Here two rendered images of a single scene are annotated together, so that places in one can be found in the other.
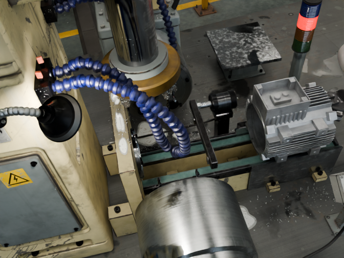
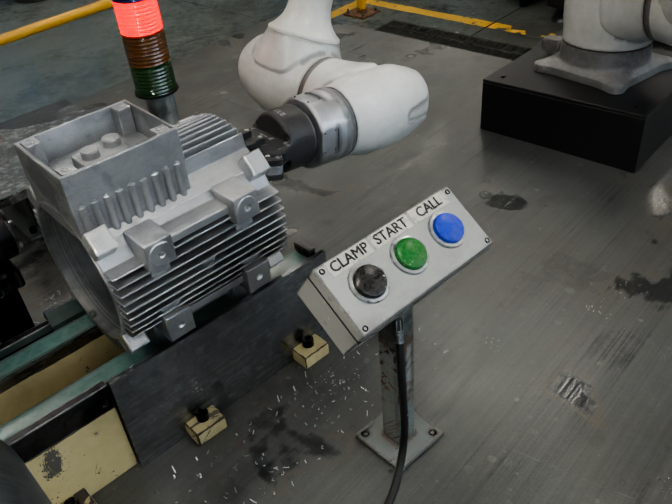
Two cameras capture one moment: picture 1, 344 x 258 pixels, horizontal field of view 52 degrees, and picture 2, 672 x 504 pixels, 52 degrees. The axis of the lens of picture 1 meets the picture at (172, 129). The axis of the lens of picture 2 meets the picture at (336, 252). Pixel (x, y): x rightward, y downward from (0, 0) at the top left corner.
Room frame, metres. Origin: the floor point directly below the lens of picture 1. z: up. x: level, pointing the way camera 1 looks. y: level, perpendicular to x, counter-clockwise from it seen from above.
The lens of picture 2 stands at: (0.05, -0.16, 1.43)
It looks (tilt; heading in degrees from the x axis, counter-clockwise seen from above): 37 degrees down; 327
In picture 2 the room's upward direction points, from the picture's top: 6 degrees counter-clockwise
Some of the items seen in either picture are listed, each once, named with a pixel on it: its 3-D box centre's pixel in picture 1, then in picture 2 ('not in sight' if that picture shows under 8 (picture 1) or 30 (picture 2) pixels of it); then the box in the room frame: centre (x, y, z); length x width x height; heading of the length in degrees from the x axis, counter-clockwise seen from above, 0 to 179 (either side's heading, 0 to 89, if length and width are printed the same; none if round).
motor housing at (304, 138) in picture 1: (287, 121); (162, 228); (0.68, -0.35, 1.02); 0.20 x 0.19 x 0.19; 97
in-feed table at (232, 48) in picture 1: (240, 55); (45, 174); (1.21, -0.33, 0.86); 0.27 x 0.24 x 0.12; 7
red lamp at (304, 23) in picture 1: (307, 19); (137, 13); (1.00, -0.49, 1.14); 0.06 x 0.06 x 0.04
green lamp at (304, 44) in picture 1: (302, 42); (153, 75); (1.00, -0.49, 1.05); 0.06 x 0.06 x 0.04
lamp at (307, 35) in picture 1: (304, 31); (145, 45); (1.00, -0.49, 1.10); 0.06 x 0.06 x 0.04
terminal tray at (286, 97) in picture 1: (279, 102); (105, 168); (0.67, -0.31, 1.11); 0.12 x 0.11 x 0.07; 97
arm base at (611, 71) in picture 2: not in sight; (595, 50); (0.78, -1.24, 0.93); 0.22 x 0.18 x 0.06; 2
